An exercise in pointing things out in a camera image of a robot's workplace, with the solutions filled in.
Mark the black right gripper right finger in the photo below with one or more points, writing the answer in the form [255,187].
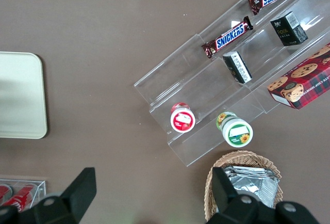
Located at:
[232,206]

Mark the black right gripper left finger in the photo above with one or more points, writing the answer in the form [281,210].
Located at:
[74,195]

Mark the light tan wicker basket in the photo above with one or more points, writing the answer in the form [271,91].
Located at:
[245,158]

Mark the beige rectangular tray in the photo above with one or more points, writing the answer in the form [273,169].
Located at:
[20,95]

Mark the silver foil packets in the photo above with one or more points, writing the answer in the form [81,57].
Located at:
[257,188]

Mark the clear acrylic bottle rack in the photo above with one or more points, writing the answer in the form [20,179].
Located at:
[41,190]

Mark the green lid yogurt cup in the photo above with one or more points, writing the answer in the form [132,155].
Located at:
[237,132]

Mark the red lid yogurt cup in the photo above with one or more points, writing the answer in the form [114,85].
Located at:
[182,120]

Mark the clear acrylic stepped stand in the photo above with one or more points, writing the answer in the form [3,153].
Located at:
[196,84]

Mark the small black carton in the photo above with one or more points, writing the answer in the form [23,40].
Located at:
[237,66]
[288,29]

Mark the red plaid cookie box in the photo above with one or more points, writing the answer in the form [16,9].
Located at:
[301,79]

